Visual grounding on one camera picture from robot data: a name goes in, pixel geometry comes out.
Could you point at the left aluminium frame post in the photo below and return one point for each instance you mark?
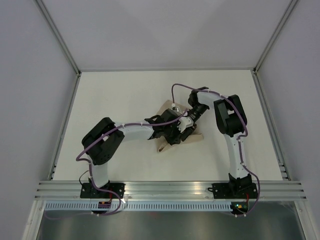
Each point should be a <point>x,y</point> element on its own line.
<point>57,35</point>

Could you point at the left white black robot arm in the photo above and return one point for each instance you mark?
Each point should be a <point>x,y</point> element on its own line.
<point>103,140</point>

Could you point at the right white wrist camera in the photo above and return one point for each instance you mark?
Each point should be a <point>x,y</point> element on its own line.
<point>175,108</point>

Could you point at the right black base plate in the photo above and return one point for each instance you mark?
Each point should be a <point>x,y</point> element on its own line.
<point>222,191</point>

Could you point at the aluminium mounting rail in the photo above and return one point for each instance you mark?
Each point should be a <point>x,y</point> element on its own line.
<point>195,191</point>

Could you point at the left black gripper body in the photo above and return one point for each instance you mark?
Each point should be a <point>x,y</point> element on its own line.
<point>172,134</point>

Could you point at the white slotted cable duct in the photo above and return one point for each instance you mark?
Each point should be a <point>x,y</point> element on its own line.
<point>158,206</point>

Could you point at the aluminium frame post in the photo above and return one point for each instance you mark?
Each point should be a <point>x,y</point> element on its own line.
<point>57,35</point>
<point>276,34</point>

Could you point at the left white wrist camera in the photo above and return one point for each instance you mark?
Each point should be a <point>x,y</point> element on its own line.
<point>184,123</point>

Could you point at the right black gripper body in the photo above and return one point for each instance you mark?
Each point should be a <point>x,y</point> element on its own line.
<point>195,113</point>

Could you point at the right aluminium frame post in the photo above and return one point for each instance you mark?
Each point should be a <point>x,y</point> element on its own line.
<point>276,34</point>

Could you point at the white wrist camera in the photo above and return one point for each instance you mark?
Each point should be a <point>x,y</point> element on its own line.
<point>175,108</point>
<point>184,123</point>

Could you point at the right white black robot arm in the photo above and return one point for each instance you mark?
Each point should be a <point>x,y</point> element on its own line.
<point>231,122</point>

